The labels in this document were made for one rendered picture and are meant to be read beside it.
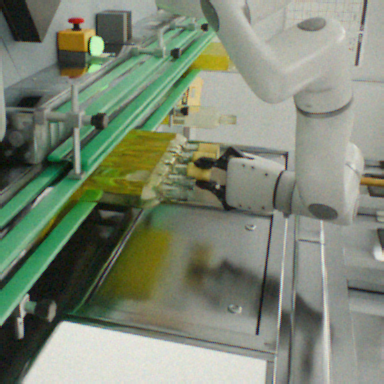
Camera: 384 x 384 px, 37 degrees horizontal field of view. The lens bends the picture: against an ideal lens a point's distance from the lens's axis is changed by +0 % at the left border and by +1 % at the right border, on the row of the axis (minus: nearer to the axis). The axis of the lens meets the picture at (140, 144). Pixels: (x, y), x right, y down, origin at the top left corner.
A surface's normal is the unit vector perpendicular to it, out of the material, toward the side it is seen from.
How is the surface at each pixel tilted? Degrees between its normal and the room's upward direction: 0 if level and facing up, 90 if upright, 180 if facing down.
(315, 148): 112
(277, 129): 90
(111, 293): 90
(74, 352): 90
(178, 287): 90
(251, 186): 106
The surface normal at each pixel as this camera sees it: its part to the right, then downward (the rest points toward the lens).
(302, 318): 0.00, -0.94
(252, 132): -0.27, 0.33
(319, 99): -0.23, 0.70
